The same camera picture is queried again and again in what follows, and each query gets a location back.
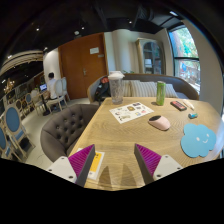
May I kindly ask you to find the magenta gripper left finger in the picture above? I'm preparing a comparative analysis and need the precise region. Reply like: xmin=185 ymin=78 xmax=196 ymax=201
xmin=47 ymin=145 xmax=95 ymax=187

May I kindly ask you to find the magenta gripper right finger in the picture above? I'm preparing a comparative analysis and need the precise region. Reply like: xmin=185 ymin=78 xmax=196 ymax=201
xmin=134 ymin=144 xmax=182 ymax=184

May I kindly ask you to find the pink computer mouse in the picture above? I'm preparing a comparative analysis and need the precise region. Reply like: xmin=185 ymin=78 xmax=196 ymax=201
xmin=148 ymin=115 xmax=170 ymax=131

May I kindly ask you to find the blue cloud mouse pad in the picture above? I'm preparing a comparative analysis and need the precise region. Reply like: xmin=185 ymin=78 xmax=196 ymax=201
xmin=181 ymin=123 xmax=216 ymax=158

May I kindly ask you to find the white yellow paper card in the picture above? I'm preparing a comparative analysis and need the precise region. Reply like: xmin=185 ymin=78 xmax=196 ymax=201
xmin=76 ymin=145 xmax=104 ymax=182

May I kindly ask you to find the grey tufted armchair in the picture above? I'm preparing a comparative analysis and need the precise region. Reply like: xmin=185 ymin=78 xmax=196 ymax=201
xmin=40 ymin=104 xmax=98 ymax=162

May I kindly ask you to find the white sticker sheet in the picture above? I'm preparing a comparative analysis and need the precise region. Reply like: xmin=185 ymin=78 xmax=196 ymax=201
xmin=110 ymin=102 xmax=153 ymax=124

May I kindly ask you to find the small teal eraser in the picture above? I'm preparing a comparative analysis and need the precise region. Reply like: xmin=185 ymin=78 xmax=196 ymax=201
xmin=188 ymin=113 xmax=198 ymax=119

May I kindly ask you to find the blue white chair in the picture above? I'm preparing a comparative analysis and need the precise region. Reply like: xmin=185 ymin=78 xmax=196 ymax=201
xmin=4 ymin=105 xmax=34 ymax=157

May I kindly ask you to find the black red remote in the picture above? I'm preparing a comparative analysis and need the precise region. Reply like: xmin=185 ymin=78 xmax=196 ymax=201
xmin=170 ymin=101 xmax=187 ymax=111

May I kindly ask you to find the white pen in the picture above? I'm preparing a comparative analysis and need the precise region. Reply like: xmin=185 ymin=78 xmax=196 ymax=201
xmin=183 ymin=99 xmax=195 ymax=111

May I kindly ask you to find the striped cushion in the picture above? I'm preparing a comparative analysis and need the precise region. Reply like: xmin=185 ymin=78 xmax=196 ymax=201
xmin=130 ymin=80 xmax=177 ymax=98

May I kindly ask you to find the green drink can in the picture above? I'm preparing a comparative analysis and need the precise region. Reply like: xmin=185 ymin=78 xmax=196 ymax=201
xmin=156 ymin=81 xmax=166 ymax=106

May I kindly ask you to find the brown curved sofa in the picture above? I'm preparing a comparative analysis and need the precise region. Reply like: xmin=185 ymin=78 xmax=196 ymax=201
xmin=87 ymin=73 xmax=200 ymax=103

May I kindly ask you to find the black red backpack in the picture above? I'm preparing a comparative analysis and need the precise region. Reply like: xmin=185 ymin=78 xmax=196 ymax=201
xmin=95 ymin=77 xmax=110 ymax=102

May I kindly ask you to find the seated person white shirt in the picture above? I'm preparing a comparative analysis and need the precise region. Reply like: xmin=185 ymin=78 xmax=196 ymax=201
xmin=47 ymin=72 xmax=57 ymax=100

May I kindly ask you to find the wooden door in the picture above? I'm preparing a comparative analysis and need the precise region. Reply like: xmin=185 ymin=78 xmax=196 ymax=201
xmin=58 ymin=33 xmax=108 ymax=99

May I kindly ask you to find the glass display cabinet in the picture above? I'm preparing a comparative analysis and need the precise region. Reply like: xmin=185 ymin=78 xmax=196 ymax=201
xmin=136 ymin=38 xmax=165 ymax=75

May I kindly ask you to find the large window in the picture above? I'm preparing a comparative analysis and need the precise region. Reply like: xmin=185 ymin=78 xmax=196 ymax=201
xmin=168 ymin=26 xmax=201 ymax=92

